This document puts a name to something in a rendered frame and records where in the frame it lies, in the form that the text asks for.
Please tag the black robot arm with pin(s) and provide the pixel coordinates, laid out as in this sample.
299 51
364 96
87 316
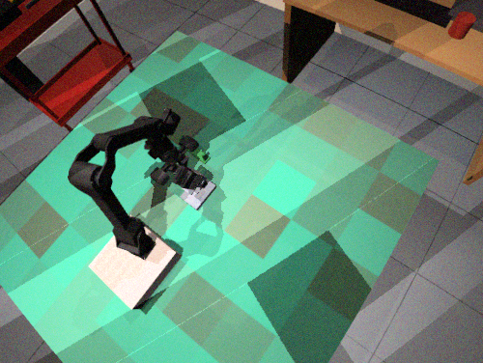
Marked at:
95 180

